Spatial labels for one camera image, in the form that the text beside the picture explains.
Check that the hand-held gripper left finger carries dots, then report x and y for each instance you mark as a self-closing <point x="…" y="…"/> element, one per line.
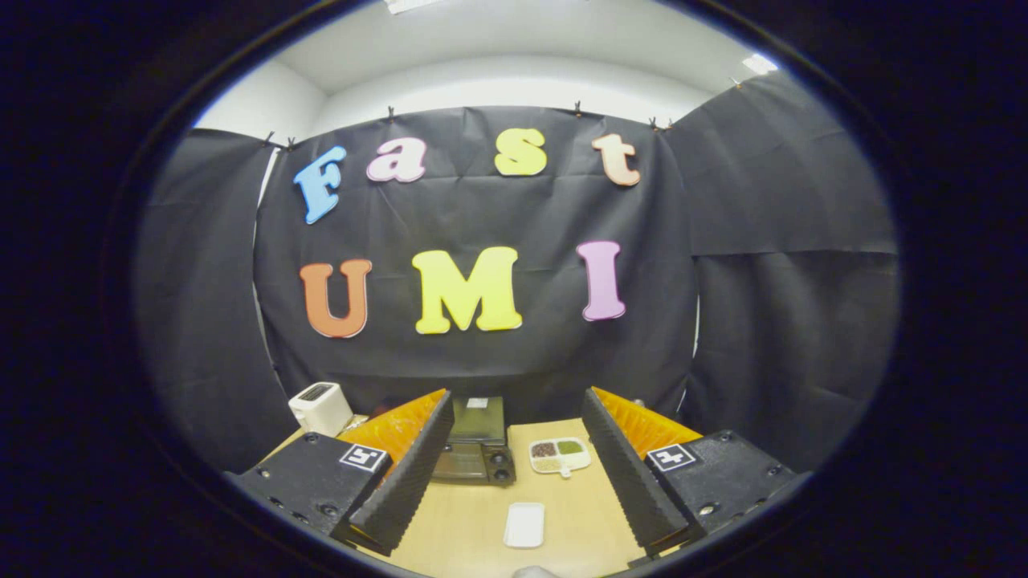
<point x="414" y="474"/>

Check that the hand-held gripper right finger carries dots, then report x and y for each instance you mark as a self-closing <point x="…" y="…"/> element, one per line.
<point x="626" y="474"/>

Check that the black toaster oven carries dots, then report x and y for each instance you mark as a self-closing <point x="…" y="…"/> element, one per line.
<point x="478" y="421"/>

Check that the white bread toaster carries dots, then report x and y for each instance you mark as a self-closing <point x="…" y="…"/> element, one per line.
<point x="321" y="409"/>

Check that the white divided dish of beans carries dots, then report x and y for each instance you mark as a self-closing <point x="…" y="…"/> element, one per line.
<point x="580" y="461"/>

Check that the white rectangular plate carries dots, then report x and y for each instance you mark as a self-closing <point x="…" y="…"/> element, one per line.
<point x="524" y="526"/>

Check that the row of black cloth clips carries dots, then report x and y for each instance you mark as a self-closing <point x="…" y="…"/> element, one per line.
<point x="391" y="113"/>

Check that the small ceiling light panel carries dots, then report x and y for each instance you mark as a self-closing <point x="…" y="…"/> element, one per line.
<point x="760" y="63"/>

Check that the long ceiling light panel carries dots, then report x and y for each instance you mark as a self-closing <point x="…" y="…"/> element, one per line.
<point x="409" y="4"/>

